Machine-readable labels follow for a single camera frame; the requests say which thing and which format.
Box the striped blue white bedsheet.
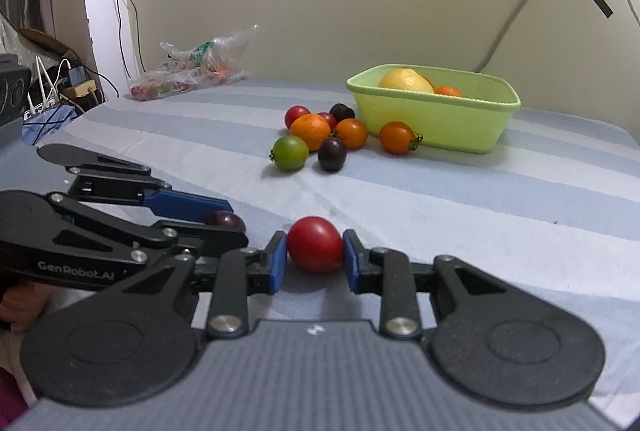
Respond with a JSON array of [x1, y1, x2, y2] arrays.
[[0, 78, 640, 428]]

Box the beige power strip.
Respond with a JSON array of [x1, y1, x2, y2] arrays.
[[61, 65, 99, 100]]

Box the orange tomato with green stem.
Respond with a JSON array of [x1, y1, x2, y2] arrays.
[[378, 121, 424, 156]]

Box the white charger cables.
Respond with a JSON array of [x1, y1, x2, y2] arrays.
[[26, 56, 72, 112]]

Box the brown wooden object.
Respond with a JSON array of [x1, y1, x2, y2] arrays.
[[17, 27, 84, 68]]

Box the person's left hand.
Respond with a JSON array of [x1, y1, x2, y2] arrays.
[[0, 283, 53, 334]]

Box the pink clothing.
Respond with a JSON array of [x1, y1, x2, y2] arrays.
[[0, 367, 29, 426]]

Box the light green plastic basket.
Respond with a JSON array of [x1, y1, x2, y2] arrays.
[[346, 64, 521, 155]]

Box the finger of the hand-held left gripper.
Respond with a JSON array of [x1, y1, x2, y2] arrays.
[[36, 143, 232, 225], [47, 192, 250, 263]]

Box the black speaker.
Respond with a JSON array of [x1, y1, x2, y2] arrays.
[[0, 53, 32, 128]]

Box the yellow lemon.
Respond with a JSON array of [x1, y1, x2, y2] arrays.
[[377, 67, 435, 94]]

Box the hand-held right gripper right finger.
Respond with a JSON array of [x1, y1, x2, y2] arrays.
[[341, 228, 521, 341]]

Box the clear plastic bag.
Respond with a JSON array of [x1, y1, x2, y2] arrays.
[[130, 25, 260, 102]]

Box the large red tomato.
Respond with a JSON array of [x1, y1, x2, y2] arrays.
[[286, 216, 345, 274]]

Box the orange cherry tomato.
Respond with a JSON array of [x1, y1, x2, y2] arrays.
[[333, 118, 369, 150]]

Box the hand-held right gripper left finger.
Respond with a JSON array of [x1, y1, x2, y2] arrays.
[[117, 231, 288, 341]]

